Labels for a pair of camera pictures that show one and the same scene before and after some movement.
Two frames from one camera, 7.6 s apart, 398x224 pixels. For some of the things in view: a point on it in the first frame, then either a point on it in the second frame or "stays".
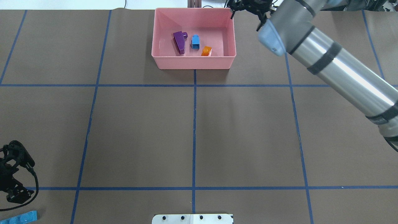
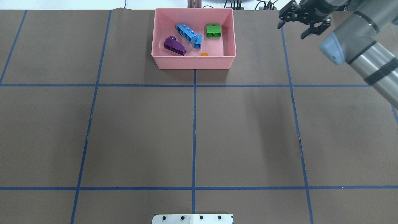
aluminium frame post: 194,3 stays
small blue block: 195,43 stays
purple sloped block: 179,37 to 172,43
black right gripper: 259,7 to 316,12
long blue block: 27,217 to 186,31
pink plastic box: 215,27 stays
